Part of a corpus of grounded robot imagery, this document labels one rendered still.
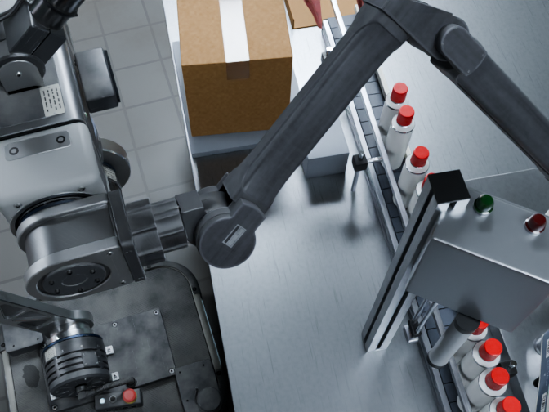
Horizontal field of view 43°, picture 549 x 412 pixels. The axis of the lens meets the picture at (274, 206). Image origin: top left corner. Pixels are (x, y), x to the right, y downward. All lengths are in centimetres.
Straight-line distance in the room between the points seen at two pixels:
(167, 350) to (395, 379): 83
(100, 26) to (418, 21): 238
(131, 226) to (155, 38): 223
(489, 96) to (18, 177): 63
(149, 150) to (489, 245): 197
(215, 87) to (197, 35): 12
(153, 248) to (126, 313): 131
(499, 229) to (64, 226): 56
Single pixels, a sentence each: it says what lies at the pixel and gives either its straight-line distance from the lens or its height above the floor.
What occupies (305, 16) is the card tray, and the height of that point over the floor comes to 83.
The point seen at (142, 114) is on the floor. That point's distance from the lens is 286.
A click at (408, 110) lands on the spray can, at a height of 108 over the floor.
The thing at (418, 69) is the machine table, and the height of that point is 83.
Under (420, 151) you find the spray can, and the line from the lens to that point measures 147.
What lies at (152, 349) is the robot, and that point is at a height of 26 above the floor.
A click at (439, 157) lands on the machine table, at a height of 83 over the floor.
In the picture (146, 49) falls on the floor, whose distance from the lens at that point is 306.
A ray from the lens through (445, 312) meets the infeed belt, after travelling 155.
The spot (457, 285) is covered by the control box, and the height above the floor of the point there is 137.
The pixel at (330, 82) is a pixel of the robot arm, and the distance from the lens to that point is 90.
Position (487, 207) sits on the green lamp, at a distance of 95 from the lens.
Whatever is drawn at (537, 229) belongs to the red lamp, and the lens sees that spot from 97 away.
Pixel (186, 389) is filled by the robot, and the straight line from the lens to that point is 208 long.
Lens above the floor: 229
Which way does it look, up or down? 62 degrees down
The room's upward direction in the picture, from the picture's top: 3 degrees clockwise
